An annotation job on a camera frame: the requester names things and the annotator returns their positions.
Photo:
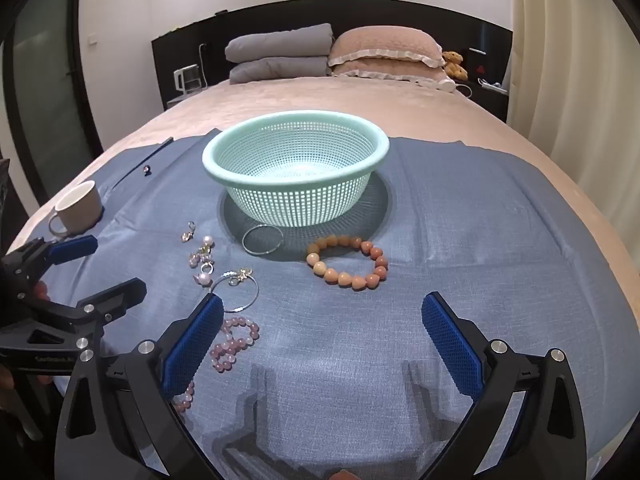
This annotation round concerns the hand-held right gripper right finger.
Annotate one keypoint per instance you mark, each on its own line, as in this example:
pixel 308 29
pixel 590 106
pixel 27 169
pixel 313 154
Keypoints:
pixel 452 347

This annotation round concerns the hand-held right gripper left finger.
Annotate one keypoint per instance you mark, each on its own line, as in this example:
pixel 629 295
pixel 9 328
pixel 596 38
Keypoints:
pixel 192 347

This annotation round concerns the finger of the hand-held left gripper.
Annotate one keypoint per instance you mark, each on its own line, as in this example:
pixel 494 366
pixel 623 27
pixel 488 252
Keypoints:
pixel 75 249
pixel 117 297

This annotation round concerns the pink gem earring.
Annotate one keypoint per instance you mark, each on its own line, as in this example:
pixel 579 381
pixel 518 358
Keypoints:
pixel 195 260

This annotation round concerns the silver bangle with charm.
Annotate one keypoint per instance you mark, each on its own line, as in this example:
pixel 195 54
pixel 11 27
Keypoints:
pixel 244 274

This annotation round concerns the plain silver bangle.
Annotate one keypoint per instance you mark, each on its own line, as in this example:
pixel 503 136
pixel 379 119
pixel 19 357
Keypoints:
pixel 244 240

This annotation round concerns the mint green plastic basket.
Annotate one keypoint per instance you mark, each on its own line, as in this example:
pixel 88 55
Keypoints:
pixel 300 200

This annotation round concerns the person's left hand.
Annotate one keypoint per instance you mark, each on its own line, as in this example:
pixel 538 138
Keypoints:
pixel 41 291

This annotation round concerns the person's right hand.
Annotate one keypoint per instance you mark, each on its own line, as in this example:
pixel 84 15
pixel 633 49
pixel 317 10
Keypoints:
pixel 343 475

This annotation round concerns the beige ceramic cup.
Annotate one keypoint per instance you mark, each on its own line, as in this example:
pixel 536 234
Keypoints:
pixel 80 207

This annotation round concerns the blue cloth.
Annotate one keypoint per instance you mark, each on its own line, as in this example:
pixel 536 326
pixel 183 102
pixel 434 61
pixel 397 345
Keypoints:
pixel 350 350

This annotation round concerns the dark thin stick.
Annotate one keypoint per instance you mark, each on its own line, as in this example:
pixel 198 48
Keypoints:
pixel 160 146

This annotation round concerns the dark framed glass door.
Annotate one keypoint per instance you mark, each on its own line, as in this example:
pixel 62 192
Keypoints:
pixel 45 85

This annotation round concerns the grey nightstand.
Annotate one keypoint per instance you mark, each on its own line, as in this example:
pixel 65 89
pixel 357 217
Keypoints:
pixel 177 101

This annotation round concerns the white round charger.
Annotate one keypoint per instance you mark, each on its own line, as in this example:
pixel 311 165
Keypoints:
pixel 449 85

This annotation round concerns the white power strip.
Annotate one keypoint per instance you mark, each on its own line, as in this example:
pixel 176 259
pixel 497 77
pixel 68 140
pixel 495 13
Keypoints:
pixel 492 86

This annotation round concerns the grey pillow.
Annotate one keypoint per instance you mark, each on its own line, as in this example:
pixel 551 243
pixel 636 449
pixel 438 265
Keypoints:
pixel 280 42
pixel 275 70

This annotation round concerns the pink frilled pillow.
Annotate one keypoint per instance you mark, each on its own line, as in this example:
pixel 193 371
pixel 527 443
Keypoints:
pixel 400 74
pixel 385 42

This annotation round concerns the brown teddy bear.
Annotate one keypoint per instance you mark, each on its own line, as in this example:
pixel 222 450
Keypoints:
pixel 454 65

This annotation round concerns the cream curtain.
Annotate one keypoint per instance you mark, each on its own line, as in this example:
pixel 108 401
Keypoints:
pixel 575 85

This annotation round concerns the black headboard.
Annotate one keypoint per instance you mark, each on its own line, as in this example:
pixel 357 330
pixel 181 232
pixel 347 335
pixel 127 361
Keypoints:
pixel 375 15

